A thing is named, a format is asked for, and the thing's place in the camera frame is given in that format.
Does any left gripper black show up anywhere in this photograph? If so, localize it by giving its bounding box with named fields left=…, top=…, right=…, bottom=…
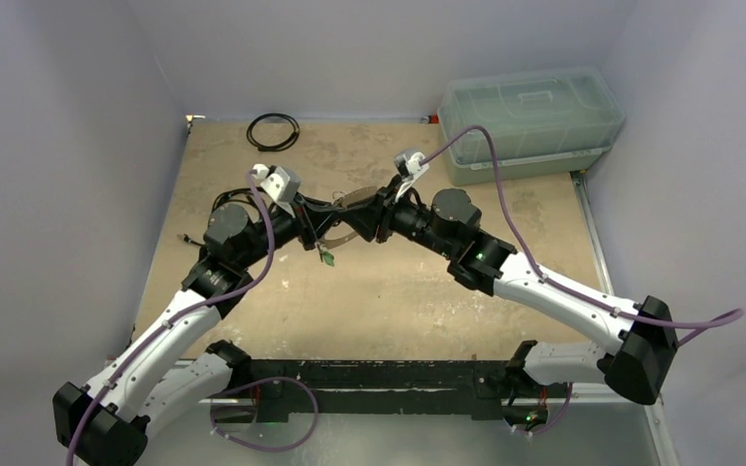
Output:
left=235, top=190, right=342, bottom=270

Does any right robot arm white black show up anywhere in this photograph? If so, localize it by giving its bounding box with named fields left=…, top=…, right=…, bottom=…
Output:
left=340, top=187, right=679, bottom=405

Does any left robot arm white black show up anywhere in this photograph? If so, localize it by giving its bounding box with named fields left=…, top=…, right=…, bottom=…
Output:
left=52, top=195, right=340, bottom=465

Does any green key tag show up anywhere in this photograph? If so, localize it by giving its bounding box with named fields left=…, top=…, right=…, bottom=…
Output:
left=321, top=251, right=335, bottom=267

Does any translucent green storage box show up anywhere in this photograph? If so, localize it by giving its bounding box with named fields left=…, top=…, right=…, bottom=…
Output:
left=436, top=67, right=626, bottom=185

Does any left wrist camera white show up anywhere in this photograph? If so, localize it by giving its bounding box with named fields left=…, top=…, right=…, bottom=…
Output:
left=252, top=164, right=302, bottom=210

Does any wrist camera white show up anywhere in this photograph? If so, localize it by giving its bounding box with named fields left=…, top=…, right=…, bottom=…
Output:
left=252, top=164, right=302, bottom=210
left=393, top=150, right=427, bottom=183

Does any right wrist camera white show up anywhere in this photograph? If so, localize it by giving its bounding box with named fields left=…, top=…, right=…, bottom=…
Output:
left=393, top=150, right=427, bottom=183

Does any black coiled cable near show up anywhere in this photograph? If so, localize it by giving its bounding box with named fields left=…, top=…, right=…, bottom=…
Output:
left=180, top=186, right=265, bottom=249

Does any black coiled cable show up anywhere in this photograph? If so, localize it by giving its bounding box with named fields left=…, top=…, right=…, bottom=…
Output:
left=246, top=113, right=301, bottom=153
left=180, top=186, right=265, bottom=249

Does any black coiled cable far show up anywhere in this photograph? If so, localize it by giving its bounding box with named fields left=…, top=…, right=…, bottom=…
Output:
left=246, top=113, right=301, bottom=153

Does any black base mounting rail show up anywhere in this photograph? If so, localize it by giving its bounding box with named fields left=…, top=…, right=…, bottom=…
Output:
left=205, top=358, right=570, bottom=422

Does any aluminium frame rail right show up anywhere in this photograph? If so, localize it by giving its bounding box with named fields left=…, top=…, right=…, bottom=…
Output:
left=570, top=171, right=614, bottom=294

